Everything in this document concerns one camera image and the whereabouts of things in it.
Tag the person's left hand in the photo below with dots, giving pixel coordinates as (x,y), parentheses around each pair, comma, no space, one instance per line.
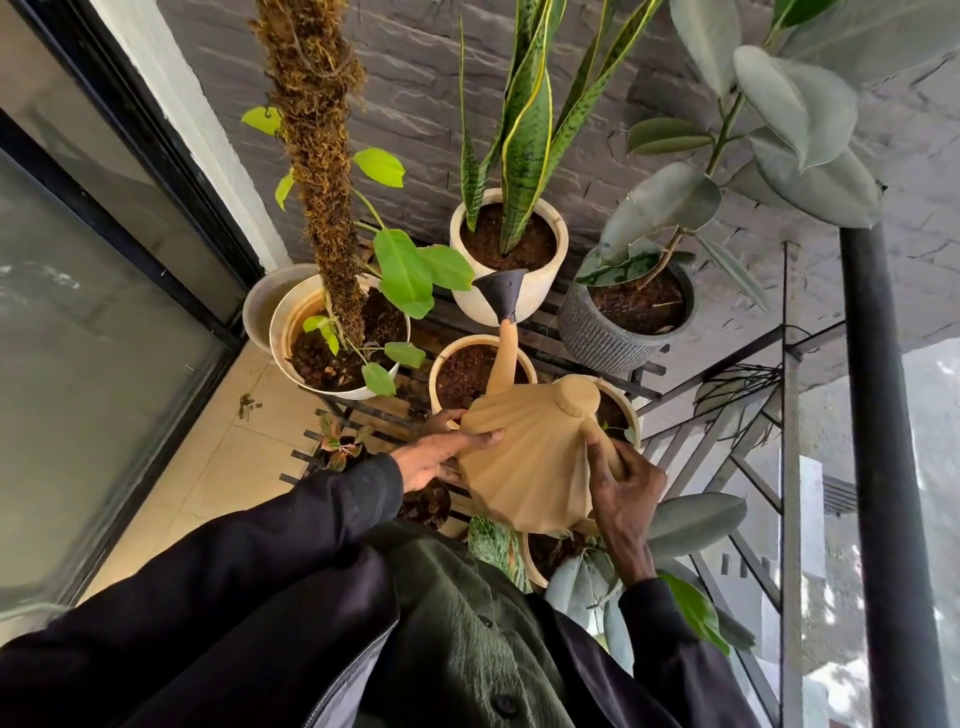
(424,457)

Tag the person's right hand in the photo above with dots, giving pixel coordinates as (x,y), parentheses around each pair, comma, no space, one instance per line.
(626,517)

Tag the person's left fingers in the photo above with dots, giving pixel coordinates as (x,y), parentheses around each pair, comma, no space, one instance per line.
(469,442)

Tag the person's right thumb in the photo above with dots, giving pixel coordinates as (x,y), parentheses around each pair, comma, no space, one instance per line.
(598,465)

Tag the beige ribbed watering can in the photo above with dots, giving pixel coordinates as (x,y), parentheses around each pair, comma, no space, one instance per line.
(536,450)

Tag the person's right forearm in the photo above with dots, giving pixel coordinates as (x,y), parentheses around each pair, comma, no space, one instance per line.
(660,660)

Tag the person's left forearm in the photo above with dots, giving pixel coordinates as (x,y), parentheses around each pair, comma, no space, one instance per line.
(225,600)

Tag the cream pot with small sprout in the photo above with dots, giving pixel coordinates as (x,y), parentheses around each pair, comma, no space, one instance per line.
(611,416)

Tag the cream pot with bare soil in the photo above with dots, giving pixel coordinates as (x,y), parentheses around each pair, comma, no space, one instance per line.
(465,375)

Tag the dark small pot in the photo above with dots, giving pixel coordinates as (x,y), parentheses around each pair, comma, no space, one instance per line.
(427,506)

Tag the black metal plant stand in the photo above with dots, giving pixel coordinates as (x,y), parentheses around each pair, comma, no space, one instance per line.
(585,371)

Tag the striped green leaf plant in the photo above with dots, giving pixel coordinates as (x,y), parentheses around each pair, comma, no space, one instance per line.
(495,547)

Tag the cream pot with rubber plant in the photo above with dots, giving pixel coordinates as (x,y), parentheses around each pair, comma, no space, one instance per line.
(544,559)

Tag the short rubber plant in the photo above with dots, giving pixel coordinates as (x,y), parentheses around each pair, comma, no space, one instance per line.
(694,525)

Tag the grey ribbed pot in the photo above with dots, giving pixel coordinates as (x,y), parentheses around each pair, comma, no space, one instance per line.
(600,337)

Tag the small red-leaved plant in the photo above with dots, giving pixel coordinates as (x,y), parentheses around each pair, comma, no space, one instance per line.
(341,446)

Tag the cream pot with snake plant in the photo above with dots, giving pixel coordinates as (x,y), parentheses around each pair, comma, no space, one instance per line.
(480,292)

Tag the green climbing leafy plant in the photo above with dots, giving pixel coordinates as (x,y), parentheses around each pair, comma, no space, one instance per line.
(405,274)

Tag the green button shirt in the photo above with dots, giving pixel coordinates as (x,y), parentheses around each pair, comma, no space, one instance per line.
(457,637)

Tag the grey metal railing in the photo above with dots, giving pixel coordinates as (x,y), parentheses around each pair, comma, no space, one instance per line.
(791,525)

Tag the white pot with moss pole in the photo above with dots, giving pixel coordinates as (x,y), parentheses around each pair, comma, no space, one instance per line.
(292,330)

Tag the dry leaf scrap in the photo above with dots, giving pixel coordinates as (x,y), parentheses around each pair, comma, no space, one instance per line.
(247,406)

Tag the empty white pot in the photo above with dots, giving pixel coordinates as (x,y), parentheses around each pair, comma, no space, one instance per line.
(259,300)

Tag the black metal pole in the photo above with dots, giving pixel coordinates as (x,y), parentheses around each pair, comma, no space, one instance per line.
(892,487)

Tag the snake plant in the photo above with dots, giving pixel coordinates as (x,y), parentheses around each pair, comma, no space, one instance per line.
(529,135)

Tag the brown moss pole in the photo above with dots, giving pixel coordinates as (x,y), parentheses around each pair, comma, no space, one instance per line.
(315,150)

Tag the black framed glass door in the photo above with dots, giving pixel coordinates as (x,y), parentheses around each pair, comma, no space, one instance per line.
(97,315)

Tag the tall rubber plant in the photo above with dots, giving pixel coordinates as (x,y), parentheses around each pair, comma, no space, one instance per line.
(795,112)

